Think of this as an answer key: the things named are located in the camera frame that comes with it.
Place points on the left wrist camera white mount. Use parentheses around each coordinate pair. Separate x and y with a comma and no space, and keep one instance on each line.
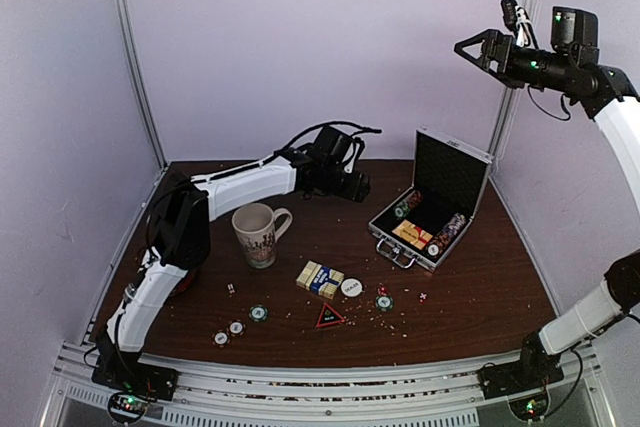
(353,153)

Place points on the green poker chip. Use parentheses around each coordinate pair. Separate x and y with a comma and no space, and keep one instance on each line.
(384,303)
(258,313)

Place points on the white decorated mug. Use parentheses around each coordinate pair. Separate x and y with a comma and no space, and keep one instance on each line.
(258,228)

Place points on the poker chip front left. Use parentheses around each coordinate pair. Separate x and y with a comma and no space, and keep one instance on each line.
(220,338)

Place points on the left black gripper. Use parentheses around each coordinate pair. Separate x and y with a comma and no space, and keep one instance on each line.
(359,191)

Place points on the left aluminium frame post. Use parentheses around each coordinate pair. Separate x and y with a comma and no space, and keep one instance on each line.
(137,81)

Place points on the white dealer button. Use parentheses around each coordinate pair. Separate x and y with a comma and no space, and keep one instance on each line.
(351,287)

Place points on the blue purple chip stack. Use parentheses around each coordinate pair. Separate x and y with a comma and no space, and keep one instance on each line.
(441,241)

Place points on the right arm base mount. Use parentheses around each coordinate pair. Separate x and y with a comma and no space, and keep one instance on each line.
(520,387)

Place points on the aluminium poker case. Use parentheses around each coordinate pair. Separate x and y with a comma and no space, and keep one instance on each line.
(452,176)

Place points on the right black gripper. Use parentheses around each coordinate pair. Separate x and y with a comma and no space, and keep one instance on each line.
(493,38)

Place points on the front aluminium rail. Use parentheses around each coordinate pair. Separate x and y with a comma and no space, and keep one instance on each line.
(436,394)

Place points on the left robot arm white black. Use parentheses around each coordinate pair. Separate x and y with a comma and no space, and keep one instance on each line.
(177,236)

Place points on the poker chip white centre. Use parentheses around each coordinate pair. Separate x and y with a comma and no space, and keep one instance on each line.
(236,328)

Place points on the red yellow card deck box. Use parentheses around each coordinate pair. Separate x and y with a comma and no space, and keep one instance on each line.
(412,234)

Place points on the green red chip stack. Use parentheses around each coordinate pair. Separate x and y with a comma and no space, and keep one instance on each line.
(407,204)

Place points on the red patterned bowl with lid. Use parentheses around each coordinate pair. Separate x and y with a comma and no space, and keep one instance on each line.
(184,284)

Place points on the black red triangle all-in marker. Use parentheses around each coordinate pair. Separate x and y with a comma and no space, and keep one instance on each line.
(328,317)

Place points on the blue yellow card deck box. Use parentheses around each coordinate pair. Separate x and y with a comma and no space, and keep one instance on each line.
(320,279)

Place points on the green poker chip right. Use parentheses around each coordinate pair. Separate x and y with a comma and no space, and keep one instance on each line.
(384,303)

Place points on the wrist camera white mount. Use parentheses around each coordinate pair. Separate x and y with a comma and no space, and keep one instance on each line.
(353,153)
(517,21)

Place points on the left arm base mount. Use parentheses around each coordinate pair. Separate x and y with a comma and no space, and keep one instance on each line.
(134,394)

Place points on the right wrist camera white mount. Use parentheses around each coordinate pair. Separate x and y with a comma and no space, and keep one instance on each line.
(517,21)

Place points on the green poker chip centre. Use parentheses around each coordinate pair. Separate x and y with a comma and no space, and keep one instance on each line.
(258,313)

